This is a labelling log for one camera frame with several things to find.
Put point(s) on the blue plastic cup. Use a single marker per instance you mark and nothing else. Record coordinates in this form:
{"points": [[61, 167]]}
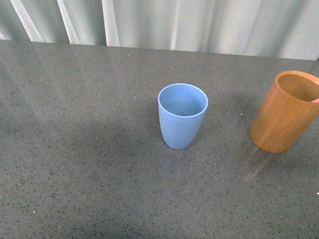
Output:
{"points": [[182, 108]]}

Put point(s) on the round bamboo chopstick holder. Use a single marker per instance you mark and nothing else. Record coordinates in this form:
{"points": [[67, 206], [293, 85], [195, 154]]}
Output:
{"points": [[286, 111]]}

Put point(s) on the white pleated curtain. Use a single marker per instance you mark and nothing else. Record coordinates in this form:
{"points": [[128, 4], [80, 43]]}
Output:
{"points": [[271, 28]]}

